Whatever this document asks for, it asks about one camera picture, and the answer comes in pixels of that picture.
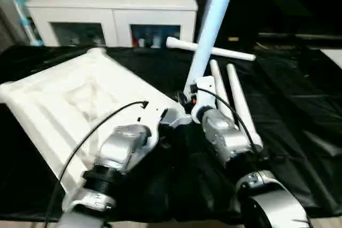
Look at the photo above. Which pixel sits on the white flat side panel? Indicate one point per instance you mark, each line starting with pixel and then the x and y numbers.
pixel 335 57

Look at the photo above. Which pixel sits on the white plastic table top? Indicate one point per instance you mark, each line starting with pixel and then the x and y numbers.
pixel 64 100

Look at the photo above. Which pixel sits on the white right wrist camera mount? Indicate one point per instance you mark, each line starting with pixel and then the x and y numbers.
pixel 206 92

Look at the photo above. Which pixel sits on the white glass-door cabinet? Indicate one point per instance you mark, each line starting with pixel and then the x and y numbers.
pixel 107 6

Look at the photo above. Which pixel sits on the grey curtain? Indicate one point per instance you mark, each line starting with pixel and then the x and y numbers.
pixel 5 25

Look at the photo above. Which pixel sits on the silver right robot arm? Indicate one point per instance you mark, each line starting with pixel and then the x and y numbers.
pixel 224 137

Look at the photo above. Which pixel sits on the dark black cabinet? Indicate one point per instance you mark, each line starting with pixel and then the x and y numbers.
pixel 278 1

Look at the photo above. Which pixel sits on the white plastic table leg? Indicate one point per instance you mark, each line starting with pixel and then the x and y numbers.
pixel 211 25
pixel 181 45
pixel 240 100
pixel 219 81

